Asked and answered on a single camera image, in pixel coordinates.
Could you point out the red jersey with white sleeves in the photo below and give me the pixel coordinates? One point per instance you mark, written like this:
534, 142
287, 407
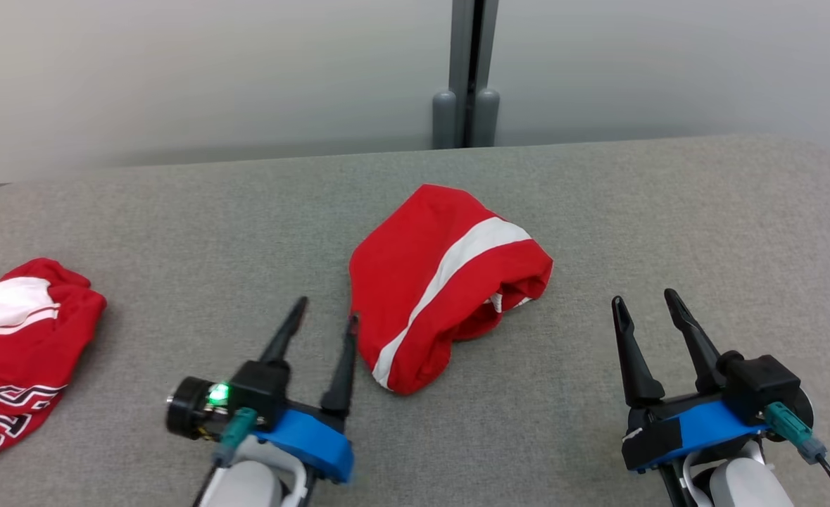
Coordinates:
20, 352

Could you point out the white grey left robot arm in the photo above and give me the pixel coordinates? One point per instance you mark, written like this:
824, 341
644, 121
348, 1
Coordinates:
253, 486

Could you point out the red shorts with white stripe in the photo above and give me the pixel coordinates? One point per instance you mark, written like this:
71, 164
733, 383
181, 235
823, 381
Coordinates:
422, 282

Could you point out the grey partition post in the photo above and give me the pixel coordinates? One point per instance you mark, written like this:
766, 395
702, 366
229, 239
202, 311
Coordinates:
465, 70

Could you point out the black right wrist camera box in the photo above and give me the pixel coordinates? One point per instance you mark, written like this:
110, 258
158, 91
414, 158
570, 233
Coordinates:
759, 384

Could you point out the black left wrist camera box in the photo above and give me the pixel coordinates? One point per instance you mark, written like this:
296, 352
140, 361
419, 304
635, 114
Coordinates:
260, 391

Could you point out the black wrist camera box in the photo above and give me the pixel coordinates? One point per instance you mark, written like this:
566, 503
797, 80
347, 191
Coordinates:
260, 391
759, 384

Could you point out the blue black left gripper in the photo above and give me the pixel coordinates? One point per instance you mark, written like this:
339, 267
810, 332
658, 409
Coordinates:
309, 440

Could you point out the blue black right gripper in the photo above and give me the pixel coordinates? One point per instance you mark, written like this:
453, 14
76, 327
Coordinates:
710, 426

